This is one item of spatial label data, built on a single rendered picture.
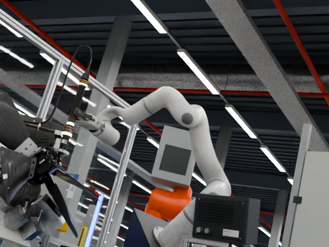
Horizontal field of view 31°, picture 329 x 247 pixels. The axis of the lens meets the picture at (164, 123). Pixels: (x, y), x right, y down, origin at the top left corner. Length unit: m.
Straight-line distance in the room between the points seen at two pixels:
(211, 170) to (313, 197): 1.33
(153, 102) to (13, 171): 0.79
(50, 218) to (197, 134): 0.78
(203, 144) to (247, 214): 0.48
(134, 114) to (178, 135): 3.86
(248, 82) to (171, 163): 5.27
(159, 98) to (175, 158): 3.83
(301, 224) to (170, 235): 1.32
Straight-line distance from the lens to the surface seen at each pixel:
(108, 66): 10.11
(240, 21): 7.68
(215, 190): 2.74
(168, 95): 2.78
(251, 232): 2.49
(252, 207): 2.48
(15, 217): 2.55
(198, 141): 2.78
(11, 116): 2.63
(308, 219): 3.98
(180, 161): 6.59
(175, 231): 2.89
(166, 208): 6.58
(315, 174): 4.06
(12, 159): 2.39
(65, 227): 3.10
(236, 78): 11.69
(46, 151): 2.61
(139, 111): 2.83
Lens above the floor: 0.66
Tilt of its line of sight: 18 degrees up
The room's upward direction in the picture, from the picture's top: 15 degrees clockwise
